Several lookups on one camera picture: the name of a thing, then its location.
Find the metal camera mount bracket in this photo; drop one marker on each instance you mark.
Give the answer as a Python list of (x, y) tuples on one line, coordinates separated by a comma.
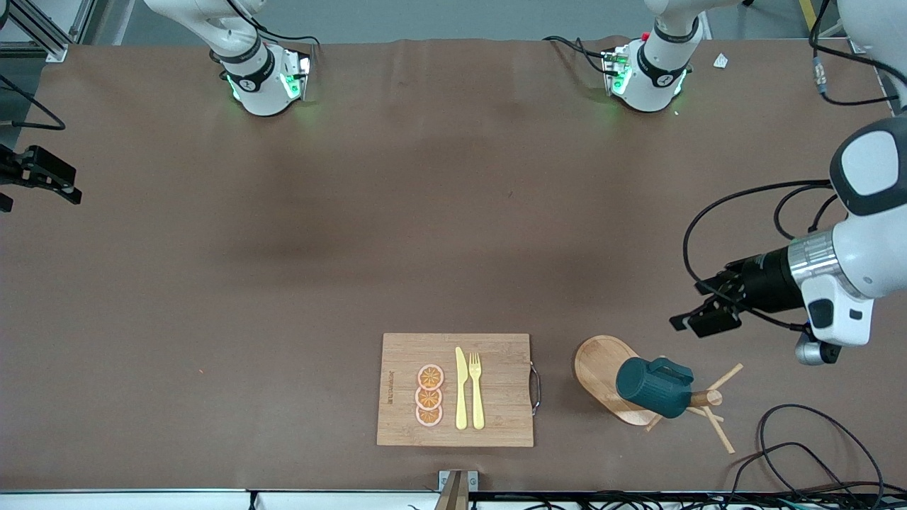
[(457, 489)]

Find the yellow plastic fork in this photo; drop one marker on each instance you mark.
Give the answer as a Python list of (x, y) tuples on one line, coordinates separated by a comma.
[(477, 404)]

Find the yellow plastic knife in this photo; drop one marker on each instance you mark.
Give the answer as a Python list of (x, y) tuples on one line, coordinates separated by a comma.
[(461, 397)]

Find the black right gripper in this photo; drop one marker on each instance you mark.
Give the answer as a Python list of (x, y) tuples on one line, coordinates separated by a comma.
[(28, 169)]

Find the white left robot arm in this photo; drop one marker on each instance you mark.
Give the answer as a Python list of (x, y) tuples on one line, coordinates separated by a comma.
[(871, 255)]

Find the dark teal mug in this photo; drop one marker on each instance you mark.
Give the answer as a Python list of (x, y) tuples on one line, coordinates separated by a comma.
[(648, 389)]

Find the wooden cutting board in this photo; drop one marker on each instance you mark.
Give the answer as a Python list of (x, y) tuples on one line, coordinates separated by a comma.
[(496, 382)]

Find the aluminium frame profile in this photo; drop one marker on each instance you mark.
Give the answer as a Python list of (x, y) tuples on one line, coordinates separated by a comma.
[(49, 39)]

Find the white paper scrap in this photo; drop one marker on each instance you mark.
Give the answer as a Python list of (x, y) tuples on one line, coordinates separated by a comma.
[(720, 61)]

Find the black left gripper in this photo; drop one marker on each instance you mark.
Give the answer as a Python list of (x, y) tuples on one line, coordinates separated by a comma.
[(764, 280)]

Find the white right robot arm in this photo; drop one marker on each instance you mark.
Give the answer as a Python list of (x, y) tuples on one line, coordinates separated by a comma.
[(255, 71)]

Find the toy orange slice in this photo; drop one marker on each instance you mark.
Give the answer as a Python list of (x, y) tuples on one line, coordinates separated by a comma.
[(430, 377), (429, 416), (428, 399)]

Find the brown table mat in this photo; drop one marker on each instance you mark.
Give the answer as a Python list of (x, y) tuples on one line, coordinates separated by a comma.
[(425, 212)]

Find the wooden mug rack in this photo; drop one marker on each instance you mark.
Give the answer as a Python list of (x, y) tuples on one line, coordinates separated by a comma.
[(599, 365)]

